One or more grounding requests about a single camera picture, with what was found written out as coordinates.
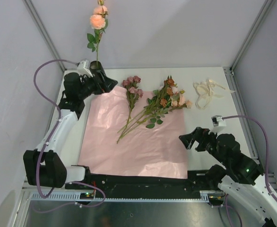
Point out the light pink rose stem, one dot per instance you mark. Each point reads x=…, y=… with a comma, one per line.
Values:
x=167, y=104

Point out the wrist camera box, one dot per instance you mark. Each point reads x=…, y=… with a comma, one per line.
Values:
x=83, y=68
x=218, y=124

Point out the rust orange rose stem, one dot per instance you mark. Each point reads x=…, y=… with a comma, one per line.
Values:
x=163, y=100

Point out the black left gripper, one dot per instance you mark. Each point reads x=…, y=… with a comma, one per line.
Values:
x=85, y=78

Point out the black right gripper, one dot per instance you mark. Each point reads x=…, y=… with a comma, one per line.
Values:
x=199, y=135

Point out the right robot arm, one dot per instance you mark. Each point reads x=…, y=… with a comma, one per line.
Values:
x=236, y=174

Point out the left aluminium frame post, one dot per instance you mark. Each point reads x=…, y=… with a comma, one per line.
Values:
x=41, y=28

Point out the white slotted cable duct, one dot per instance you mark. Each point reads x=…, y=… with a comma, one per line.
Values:
x=202, y=196

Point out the aluminium frame post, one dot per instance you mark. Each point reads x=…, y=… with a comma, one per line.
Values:
x=259, y=20
x=41, y=28

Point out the cream printed ribbon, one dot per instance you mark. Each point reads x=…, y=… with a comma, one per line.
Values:
x=205, y=92

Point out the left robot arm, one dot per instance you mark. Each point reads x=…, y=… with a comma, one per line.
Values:
x=43, y=165

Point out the pink wrapping paper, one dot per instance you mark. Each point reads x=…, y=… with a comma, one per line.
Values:
x=142, y=152

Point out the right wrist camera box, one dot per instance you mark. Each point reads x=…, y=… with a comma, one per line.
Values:
x=218, y=124

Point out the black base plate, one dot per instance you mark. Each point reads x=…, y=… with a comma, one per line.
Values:
x=194, y=182

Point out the right aluminium frame post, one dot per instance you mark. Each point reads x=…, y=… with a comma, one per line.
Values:
x=259, y=20

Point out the black conical vase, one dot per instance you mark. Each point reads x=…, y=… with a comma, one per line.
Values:
x=99, y=68

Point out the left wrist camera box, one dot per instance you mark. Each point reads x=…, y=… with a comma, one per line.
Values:
x=83, y=68

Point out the mauve rose stem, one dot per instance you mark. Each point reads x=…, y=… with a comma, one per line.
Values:
x=133, y=94

